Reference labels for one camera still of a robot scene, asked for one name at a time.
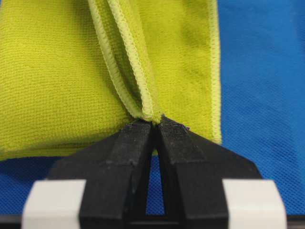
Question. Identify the yellow-green microfiber towel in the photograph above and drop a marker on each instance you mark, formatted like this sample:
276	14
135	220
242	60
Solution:
73	72

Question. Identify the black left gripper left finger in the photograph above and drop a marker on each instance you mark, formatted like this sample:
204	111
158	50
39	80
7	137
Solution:
93	188

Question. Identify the blue table cloth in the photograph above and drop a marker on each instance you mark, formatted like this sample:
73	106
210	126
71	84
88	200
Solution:
263	90

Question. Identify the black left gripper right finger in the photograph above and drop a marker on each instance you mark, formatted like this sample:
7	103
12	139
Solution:
207	186

